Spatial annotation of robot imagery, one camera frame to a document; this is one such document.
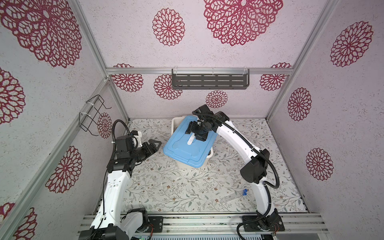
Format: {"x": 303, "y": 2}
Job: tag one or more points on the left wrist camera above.
{"x": 126, "y": 143}

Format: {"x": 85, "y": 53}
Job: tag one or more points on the black wire wall rack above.
{"x": 90, "y": 115}

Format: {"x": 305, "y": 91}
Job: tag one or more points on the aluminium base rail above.
{"x": 226, "y": 224}

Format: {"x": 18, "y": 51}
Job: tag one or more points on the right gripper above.
{"x": 191, "y": 127}

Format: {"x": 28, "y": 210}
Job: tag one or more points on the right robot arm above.
{"x": 258, "y": 170}

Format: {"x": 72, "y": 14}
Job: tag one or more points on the clear test tube blue caps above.
{"x": 235, "y": 195}

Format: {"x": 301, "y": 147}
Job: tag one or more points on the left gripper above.
{"x": 153, "y": 149}

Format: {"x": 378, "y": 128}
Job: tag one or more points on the white plastic storage bin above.
{"x": 192, "y": 156}

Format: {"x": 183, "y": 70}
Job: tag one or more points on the grey wall shelf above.
{"x": 209, "y": 81}

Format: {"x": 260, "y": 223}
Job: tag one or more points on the blue plastic bin lid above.
{"x": 190, "y": 142}

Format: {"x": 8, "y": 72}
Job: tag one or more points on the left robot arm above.
{"x": 128, "y": 152}

